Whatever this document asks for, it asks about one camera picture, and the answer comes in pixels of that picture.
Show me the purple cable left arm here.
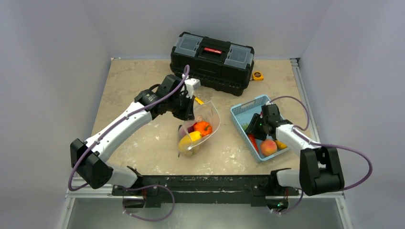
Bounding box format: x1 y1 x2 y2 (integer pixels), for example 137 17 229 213
67 64 191 192

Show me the yellow orange lemon fruit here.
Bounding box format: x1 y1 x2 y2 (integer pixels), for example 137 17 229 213
274 140 288 150

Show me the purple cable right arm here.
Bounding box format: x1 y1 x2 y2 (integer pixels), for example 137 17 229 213
269 95 373 192

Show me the yellow tape measure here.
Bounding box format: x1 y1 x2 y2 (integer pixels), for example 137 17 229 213
252 71 264 81

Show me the light blue plastic basket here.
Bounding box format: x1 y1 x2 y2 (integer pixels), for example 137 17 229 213
230 94 289 163

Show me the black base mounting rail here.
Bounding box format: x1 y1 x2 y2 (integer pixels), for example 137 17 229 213
112 175 299 210

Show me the small yellow screwdriver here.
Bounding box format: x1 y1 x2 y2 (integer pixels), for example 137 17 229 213
194 97 204 104

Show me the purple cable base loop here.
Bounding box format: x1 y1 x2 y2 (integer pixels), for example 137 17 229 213
122 185 176 222

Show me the clear zip top bag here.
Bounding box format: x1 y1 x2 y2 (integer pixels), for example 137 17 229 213
177 101 221 157

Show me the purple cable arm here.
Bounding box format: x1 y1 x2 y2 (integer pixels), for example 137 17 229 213
67 64 191 192
269 95 373 192

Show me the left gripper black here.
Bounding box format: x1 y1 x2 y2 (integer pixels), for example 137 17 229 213
168 92 195 121

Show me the peach apple fruit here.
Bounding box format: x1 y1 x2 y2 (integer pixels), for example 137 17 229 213
260 139 277 157

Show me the yellow mango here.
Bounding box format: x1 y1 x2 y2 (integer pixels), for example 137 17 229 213
178 131 202 153

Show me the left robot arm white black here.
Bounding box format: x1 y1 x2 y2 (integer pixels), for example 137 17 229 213
70 74 201 195

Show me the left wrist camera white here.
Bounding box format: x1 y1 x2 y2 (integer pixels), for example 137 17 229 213
184 77 201 98

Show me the black plastic toolbox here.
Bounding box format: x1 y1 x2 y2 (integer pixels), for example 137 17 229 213
170 32 255 96

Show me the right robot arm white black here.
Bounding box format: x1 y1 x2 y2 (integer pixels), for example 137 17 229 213
245 104 345 196

